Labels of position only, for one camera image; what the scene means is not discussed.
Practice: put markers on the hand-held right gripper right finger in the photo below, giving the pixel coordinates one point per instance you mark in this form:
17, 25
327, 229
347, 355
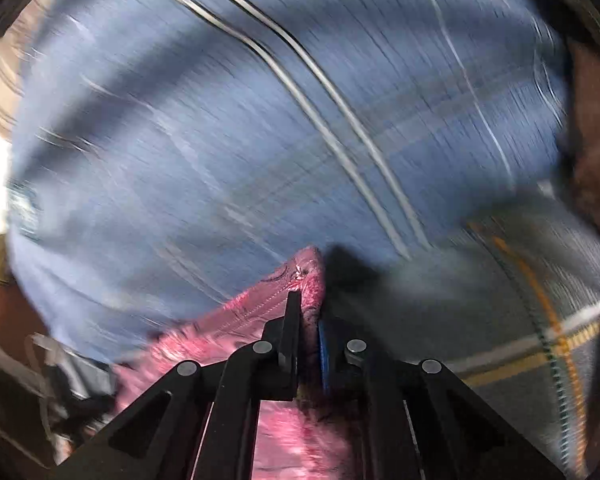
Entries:
324, 360

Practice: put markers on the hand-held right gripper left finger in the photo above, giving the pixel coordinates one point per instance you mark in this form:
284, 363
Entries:
292, 330

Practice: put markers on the pink floral shirt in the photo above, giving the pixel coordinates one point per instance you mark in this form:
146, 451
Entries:
205, 340

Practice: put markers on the brown wooden headboard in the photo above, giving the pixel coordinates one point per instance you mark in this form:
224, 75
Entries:
10, 310

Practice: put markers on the grey checked bed sheet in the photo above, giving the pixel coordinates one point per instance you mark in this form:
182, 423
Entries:
455, 300

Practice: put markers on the blue plaid pillow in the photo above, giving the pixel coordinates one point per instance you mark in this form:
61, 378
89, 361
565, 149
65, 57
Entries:
230, 135

